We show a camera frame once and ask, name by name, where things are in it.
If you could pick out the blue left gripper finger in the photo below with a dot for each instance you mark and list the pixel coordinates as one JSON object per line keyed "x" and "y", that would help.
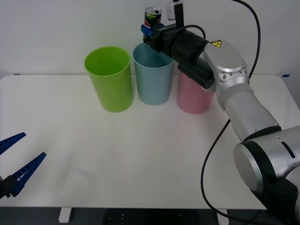
{"x": 27, "y": 172}
{"x": 10, "y": 141}

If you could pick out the black drink can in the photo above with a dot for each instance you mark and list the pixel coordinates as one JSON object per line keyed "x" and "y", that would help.
{"x": 152, "y": 18}

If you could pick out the silver and black right arm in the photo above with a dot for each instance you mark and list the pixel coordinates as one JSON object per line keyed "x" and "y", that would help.
{"x": 246, "y": 110}

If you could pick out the white table leg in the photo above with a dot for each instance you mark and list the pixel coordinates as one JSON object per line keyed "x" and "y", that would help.
{"x": 64, "y": 215}

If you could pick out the pale blue plastic bin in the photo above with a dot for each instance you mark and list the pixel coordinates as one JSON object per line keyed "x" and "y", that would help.
{"x": 152, "y": 86}

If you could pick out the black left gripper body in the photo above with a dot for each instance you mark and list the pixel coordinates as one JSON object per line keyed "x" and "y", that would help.
{"x": 2, "y": 191}

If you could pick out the pink plastic bin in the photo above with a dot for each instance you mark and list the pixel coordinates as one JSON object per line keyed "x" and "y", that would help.
{"x": 192, "y": 100}

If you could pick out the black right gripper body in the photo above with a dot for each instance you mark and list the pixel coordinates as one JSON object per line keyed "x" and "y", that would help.
{"x": 162, "y": 38}

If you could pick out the green plastic bin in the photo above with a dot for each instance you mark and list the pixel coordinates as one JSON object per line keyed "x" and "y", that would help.
{"x": 112, "y": 89}

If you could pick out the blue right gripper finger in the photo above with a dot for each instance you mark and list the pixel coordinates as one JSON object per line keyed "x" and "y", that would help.
{"x": 146, "y": 29}
{"x": 161, "y": 24}

